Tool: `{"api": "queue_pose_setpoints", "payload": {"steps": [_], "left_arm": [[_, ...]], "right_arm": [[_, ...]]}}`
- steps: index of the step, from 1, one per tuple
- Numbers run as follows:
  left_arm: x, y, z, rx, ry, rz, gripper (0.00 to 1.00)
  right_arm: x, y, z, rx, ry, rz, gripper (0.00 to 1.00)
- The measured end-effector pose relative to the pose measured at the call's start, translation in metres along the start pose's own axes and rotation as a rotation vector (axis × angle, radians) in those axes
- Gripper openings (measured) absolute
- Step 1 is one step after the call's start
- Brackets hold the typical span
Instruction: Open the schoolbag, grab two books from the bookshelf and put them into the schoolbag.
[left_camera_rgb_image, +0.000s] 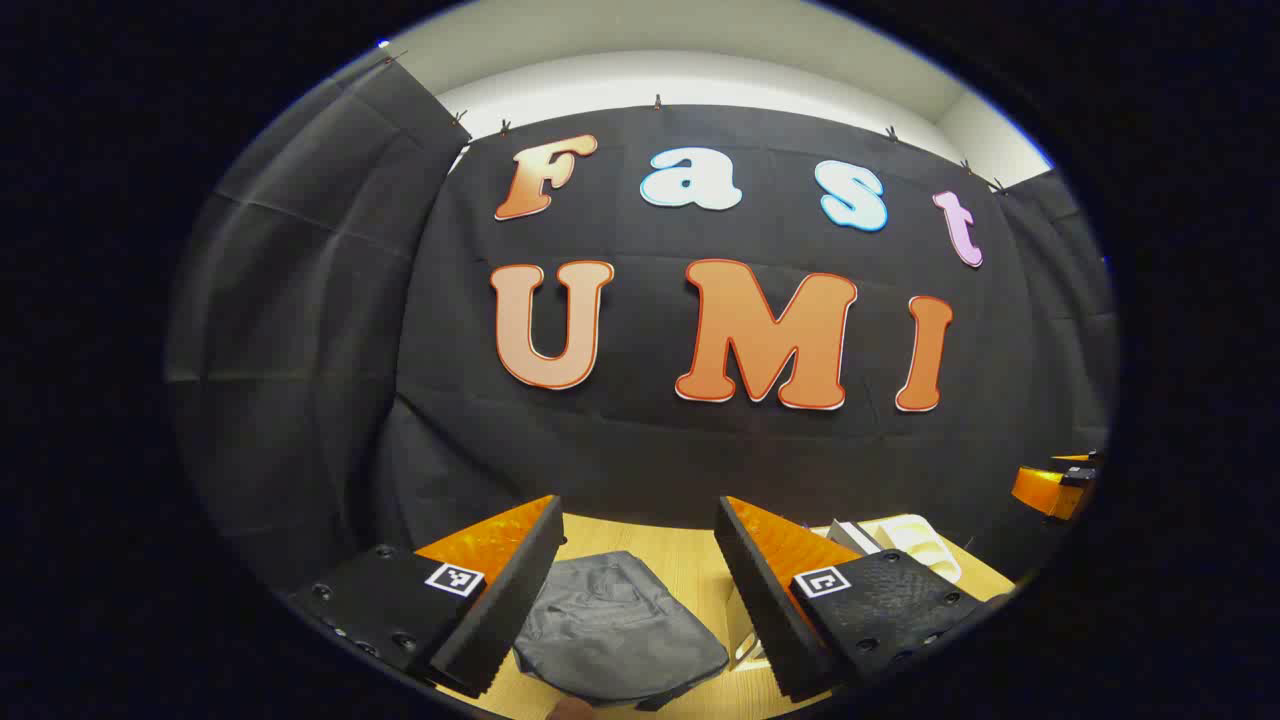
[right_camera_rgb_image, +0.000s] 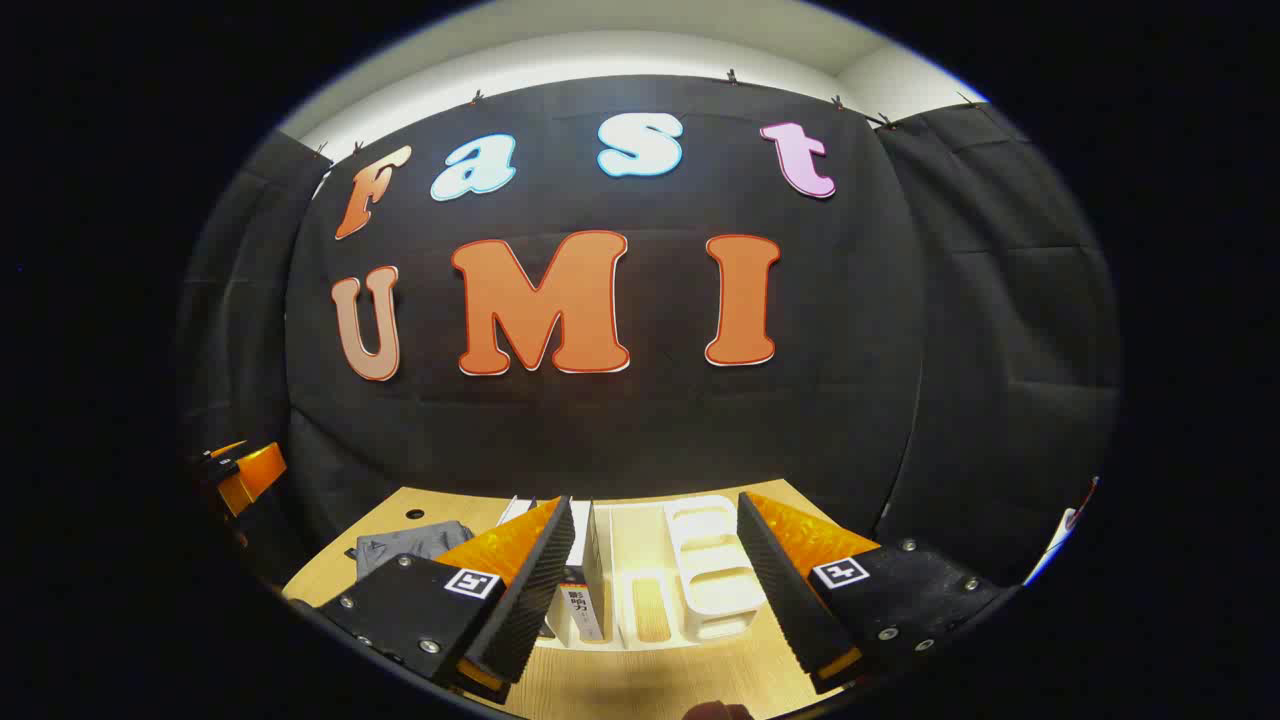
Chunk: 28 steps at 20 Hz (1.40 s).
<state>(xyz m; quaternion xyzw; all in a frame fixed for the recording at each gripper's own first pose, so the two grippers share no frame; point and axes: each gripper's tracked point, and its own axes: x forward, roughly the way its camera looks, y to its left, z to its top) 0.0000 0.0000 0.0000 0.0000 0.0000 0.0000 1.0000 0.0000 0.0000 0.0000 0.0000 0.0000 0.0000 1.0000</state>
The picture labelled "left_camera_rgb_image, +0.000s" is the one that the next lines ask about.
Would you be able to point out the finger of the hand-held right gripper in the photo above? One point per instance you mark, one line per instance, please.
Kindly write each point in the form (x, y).
(1045, 492)

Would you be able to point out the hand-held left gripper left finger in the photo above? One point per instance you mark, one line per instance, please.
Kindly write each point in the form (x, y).
(510, 600)

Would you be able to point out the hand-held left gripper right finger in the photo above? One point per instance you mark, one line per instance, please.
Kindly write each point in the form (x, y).
(755, 600)

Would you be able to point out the grey schoolbag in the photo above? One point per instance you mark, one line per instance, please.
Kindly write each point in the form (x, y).
(610, 630)

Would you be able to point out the white bookshelf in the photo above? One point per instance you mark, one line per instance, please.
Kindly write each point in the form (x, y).
(920, 540)

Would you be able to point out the black backdrop cloth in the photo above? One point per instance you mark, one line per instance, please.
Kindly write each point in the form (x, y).
(650, 450)

